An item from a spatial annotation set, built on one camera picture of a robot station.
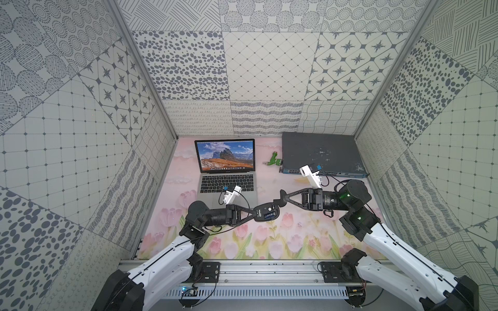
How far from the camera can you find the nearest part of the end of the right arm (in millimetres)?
546

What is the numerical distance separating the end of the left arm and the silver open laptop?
30 cm

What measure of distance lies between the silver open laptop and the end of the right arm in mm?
394

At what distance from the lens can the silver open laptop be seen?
0.96 meters

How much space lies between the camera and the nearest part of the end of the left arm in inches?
24.7
